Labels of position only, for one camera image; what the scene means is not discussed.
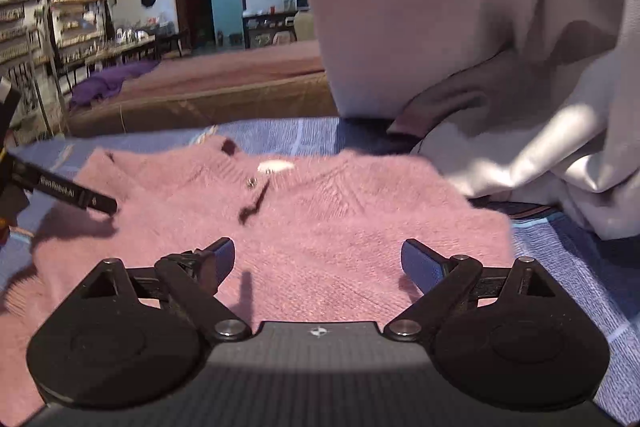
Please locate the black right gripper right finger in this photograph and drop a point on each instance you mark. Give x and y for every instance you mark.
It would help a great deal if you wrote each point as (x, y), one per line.
(464, 300)

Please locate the blue patterned bed sheet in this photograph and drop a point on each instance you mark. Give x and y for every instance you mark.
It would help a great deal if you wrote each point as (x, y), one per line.
(603, 277)

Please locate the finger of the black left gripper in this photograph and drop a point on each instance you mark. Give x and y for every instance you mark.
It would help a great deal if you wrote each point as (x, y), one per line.
(31, 178)

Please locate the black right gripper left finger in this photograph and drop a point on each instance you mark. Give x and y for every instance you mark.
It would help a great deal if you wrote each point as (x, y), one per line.
(174, 298)

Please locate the pink knitted sweater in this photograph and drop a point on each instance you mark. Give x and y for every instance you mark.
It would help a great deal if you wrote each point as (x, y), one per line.
(317, 238)

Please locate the purple cloth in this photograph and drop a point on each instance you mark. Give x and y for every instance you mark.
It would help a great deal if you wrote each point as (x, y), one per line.
(108, 82)

